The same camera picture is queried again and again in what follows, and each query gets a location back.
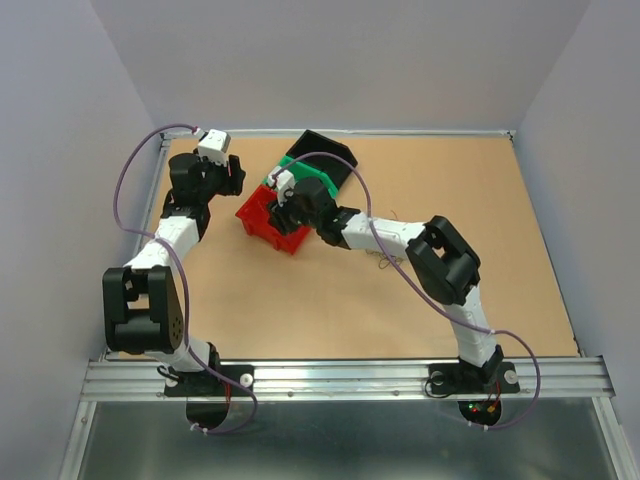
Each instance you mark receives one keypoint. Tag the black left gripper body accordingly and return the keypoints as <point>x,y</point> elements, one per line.
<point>215,178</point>

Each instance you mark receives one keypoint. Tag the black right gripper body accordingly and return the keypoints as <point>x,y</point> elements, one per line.
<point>290,216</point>

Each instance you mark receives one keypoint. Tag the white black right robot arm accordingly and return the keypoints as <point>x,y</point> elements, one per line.
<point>445,265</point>

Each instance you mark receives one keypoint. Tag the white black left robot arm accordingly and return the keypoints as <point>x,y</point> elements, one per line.
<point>146,302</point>

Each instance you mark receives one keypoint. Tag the red plastic bin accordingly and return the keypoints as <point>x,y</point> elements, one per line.
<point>254,217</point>

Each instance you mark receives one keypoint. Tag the green plastic bin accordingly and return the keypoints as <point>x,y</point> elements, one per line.
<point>301,170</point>

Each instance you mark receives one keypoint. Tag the black plastic bin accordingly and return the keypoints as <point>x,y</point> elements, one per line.
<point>313,145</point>

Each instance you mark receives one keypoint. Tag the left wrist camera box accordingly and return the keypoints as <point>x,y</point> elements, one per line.
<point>213,146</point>

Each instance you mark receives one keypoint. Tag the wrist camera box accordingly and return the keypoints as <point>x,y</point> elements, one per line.
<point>280,183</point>
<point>213,146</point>

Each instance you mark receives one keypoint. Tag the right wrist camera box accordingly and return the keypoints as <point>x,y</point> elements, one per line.
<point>280,183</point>

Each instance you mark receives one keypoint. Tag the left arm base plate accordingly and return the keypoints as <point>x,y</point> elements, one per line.
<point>201,384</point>

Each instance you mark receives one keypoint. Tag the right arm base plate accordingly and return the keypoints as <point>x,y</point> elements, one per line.
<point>447,379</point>

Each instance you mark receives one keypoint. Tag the aluminium mounting rail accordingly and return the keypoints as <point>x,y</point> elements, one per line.
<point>338,380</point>

